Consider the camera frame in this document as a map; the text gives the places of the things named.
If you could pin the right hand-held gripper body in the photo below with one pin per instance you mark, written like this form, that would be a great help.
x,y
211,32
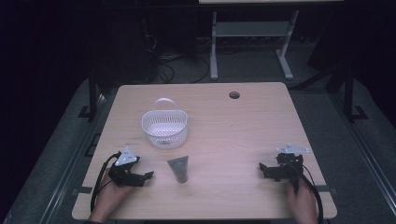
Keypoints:
x,y
286,166

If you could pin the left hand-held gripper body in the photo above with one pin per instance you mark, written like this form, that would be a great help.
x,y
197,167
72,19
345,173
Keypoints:
x,y
124,169

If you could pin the grey squeeze tube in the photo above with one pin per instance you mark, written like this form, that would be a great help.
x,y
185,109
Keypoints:
x,y
180,169

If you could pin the white plastic basket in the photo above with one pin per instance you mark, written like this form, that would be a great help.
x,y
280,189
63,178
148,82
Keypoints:
x,y
165,127

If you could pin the person's left hand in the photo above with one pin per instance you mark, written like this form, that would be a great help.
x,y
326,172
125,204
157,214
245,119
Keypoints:
x,y
107,199

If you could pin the person's right hand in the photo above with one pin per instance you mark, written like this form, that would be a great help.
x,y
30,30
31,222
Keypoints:
x,y
302,203

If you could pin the black metal stand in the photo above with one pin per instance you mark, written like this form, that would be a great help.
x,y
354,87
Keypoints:
x,y
350,96
92,93

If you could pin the white metal table frame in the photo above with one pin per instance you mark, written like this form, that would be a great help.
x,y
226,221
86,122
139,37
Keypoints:
x,y
252,29

